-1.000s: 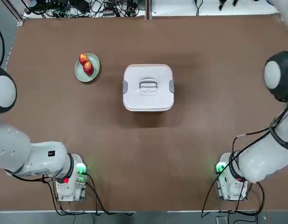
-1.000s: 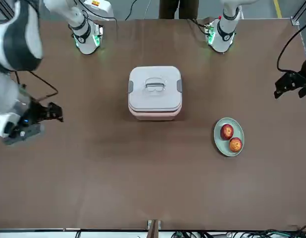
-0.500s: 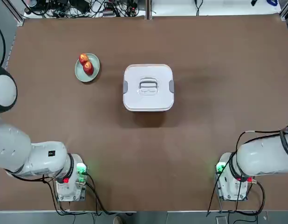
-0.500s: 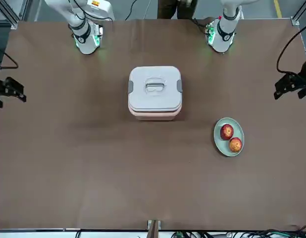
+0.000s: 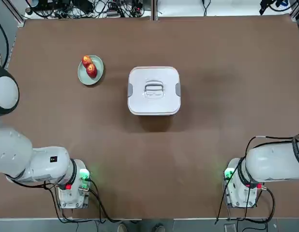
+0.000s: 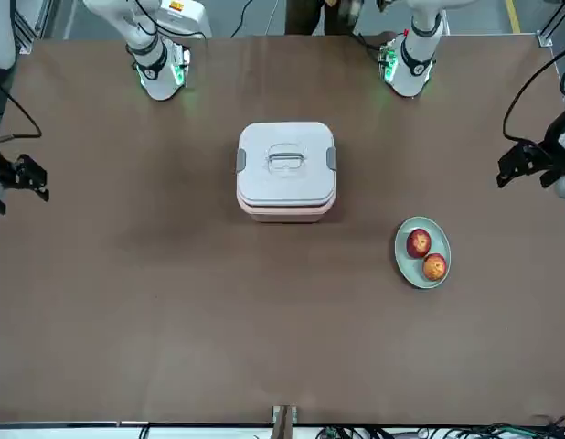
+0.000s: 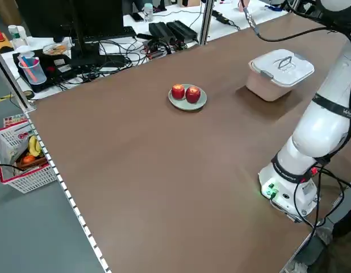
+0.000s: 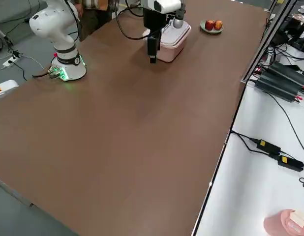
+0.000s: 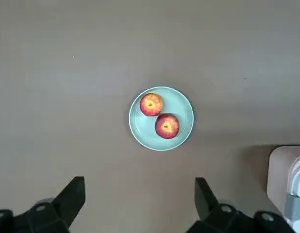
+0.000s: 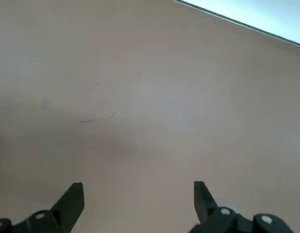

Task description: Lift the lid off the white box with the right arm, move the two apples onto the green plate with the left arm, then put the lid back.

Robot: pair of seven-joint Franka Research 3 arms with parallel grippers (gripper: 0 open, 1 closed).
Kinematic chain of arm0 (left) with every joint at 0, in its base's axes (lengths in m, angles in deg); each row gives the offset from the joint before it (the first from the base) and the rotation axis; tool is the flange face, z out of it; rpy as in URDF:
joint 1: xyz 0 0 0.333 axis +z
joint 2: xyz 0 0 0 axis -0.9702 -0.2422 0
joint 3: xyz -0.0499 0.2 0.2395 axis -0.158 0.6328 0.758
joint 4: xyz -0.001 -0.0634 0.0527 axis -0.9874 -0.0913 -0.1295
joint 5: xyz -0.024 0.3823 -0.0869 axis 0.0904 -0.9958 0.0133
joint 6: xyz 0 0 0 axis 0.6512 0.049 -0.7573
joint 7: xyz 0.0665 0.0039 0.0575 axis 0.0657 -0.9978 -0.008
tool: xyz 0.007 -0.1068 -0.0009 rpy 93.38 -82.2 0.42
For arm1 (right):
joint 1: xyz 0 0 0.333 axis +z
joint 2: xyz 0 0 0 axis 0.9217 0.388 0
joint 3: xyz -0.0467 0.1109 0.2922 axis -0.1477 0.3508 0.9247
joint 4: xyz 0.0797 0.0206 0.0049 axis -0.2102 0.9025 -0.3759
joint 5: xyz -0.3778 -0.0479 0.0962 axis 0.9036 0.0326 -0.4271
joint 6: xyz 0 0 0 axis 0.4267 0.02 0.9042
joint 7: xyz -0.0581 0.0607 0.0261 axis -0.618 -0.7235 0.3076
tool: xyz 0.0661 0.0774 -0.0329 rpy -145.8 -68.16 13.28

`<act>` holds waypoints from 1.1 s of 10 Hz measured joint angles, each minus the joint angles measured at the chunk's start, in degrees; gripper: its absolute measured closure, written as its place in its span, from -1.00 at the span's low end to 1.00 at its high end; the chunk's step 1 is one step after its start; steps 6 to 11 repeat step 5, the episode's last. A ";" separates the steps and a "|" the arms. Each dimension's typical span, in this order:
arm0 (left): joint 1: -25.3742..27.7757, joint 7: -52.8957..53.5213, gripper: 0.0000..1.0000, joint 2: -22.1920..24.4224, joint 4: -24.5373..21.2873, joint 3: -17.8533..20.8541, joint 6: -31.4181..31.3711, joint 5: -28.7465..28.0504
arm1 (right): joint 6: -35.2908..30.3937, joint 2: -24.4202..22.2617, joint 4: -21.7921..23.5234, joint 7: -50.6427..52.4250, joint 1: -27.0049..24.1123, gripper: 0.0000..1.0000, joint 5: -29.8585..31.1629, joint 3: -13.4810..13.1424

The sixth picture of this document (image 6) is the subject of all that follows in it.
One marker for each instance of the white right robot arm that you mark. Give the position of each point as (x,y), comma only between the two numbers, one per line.
(156,78)

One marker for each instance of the aluminium frame post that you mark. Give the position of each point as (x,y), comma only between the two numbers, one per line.
(33,23)
(545,37)

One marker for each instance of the green plate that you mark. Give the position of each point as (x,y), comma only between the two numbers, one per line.
(403,265)

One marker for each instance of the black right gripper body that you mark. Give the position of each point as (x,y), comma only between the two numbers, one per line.
(1,167)

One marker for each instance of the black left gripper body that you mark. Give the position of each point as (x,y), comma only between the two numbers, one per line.
(538,157)

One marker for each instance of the red and yellow apple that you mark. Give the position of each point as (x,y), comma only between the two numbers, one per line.
(434,267)

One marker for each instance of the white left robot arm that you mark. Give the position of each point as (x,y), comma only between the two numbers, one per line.
(412,73)

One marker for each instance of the aluminium table edge rail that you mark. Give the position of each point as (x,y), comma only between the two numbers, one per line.
(127,424)

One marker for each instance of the white cabinet with yellow label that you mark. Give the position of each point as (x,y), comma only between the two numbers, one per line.
(191,18)

